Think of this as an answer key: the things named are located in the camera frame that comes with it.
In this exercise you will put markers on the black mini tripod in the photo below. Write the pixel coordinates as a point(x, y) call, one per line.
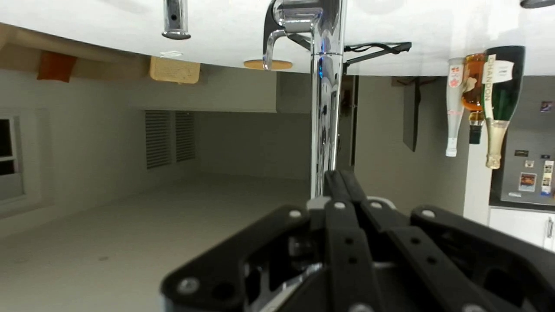
point(375, 50)

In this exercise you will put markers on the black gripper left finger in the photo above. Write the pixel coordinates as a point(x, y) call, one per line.
point(287, 251)

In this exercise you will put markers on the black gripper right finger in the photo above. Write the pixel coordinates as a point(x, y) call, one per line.
point(460, 263)

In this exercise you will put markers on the clear glass bottle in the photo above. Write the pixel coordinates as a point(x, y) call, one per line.
point(453, 105)

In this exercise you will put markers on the dark wine bottle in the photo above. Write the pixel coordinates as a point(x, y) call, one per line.
point(502, 89)

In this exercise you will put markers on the small chrome soap dispenser cap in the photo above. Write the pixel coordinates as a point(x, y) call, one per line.
point(176, 20)

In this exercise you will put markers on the chrome gooseneck kitchen faucet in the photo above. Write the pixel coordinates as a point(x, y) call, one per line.
point(323, 24)

